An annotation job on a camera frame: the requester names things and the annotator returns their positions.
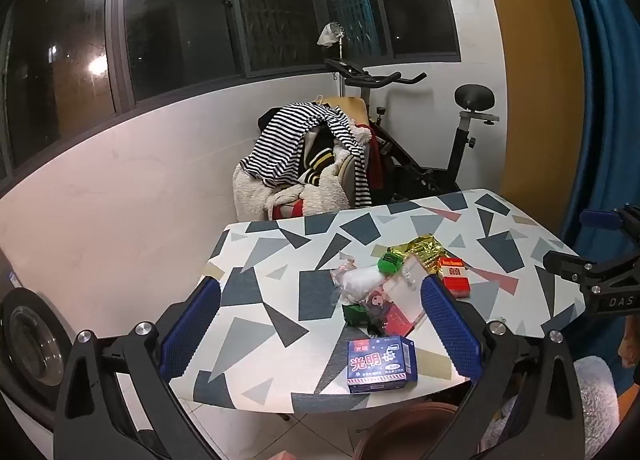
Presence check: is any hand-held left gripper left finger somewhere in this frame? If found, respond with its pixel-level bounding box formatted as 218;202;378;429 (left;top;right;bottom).
52;276;223;460

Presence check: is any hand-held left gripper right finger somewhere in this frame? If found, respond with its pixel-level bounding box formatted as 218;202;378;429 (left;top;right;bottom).
420;274;586;460

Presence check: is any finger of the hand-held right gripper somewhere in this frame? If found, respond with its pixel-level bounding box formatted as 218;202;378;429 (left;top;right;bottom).
579;201;640;242
542;249;608;288

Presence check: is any red cigarette pack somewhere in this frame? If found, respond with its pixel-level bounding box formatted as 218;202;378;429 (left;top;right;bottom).
436;256;472;297

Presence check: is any clear wrapper with picture card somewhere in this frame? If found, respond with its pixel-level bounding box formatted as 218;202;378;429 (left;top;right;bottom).
367;260;428;338

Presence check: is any gold foil wrapper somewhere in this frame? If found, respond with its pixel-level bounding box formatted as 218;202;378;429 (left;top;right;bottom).
387;235;458;273

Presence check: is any blue cardboard box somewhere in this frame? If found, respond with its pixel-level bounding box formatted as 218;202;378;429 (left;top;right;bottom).
346;335;418;395

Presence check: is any green paper carton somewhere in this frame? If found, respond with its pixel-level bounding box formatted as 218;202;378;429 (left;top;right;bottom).
342;304;372;326

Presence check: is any white plastic bag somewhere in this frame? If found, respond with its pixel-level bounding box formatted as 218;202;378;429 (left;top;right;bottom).
330;250;396;303
316;21;347;47

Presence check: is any geometric patterned table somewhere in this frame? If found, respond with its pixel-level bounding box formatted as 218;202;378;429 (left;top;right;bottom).
167;189;588;413

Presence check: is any pale fluffy clothing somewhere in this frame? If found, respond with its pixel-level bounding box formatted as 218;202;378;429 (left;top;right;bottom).
500;355;621;460

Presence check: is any blue curtain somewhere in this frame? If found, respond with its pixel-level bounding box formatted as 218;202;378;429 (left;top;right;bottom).
547;0;640;396

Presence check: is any orange wooden panel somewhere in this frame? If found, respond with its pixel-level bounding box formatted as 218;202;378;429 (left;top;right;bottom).
472;0;601;236

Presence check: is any white fleece garment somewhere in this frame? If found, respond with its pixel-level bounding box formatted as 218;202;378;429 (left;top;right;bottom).
232;147;351;221

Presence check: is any black exercise bike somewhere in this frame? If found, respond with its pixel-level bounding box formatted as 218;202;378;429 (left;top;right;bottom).
322;58;501;203

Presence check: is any washing machine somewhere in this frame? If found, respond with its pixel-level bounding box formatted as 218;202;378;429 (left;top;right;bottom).
0;250;76;436

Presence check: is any red garment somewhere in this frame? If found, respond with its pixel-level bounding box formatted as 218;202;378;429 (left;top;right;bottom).
367;125;397;191

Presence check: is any black white striped shirt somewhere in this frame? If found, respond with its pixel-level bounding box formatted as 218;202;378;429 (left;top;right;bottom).
239;103;373;208

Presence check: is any dark jacket with yellow stripes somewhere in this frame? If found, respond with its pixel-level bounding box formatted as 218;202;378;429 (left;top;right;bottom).
295;125;347;186

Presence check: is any wooden chair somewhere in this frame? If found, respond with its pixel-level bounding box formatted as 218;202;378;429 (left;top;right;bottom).
320;96;372;206

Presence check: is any dark window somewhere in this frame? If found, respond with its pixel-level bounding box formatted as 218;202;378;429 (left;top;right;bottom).
0;0;461;181

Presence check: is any white plastic bag on pole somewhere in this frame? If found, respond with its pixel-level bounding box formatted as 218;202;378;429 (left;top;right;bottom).
316;21;347;47

